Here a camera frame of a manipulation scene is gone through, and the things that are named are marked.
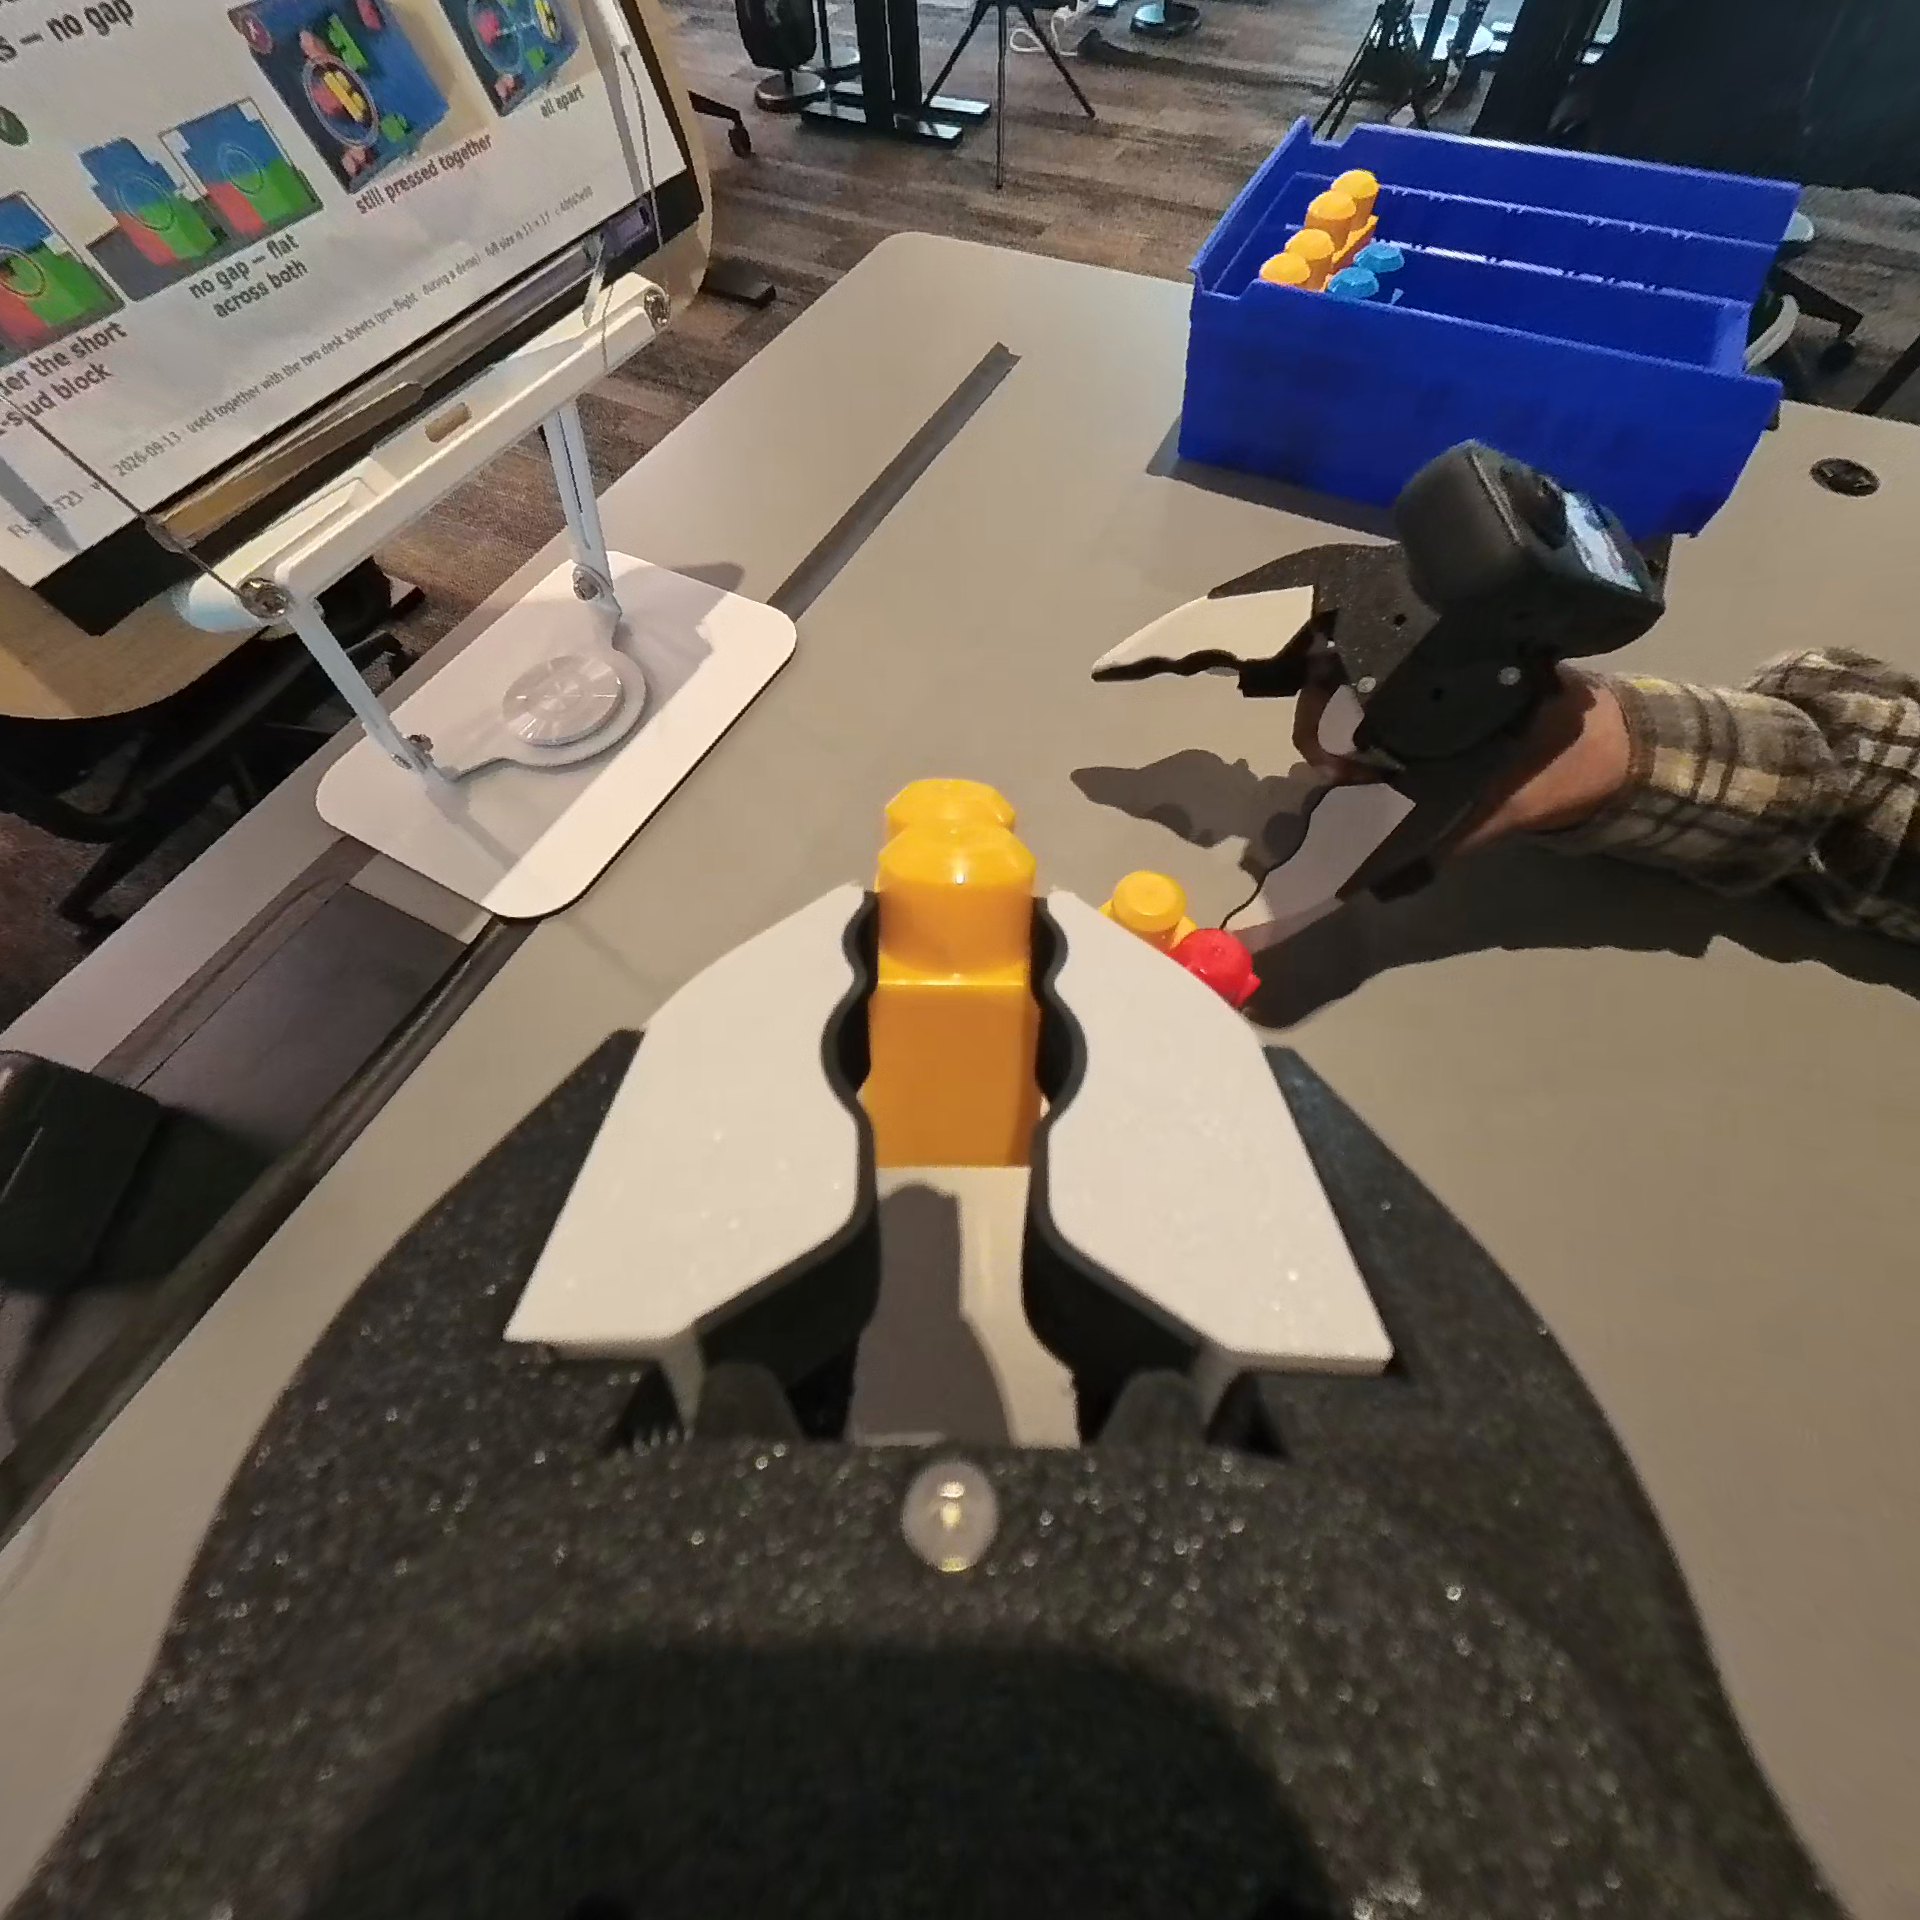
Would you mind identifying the white document stand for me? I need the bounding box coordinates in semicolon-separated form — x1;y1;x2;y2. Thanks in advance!
0;0;799;920

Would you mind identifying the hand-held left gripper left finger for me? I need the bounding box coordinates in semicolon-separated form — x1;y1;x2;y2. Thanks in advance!
505;883;880;1427

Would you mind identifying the blue plastic bin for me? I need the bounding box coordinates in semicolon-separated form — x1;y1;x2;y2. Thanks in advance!
1184;116;1801;539

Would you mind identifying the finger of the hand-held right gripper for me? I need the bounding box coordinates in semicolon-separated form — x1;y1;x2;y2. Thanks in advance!
1227;749;1361;934
1092;583;1321;688

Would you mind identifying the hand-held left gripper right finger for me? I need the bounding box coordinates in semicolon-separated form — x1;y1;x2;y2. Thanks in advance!
1025;887;1395;1434

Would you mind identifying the person's right hand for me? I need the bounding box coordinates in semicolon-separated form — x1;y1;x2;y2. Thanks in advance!
1448;668;1634;856

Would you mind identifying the black office chair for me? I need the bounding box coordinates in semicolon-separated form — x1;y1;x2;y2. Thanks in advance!
0;599;436;1037

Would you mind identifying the black power adapter cube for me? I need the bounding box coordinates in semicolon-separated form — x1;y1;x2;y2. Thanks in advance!
0;1048;273;1291

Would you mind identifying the printed instruction sheet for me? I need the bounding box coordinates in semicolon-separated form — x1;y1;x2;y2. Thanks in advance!
0;0;678;565

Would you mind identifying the black tripod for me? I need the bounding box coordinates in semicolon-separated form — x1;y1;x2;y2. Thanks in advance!
931;0;1098;189
1319;0;1489;136

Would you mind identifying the yellow single-stud mega block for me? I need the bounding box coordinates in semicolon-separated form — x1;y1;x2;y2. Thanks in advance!
1100;870;1199;954

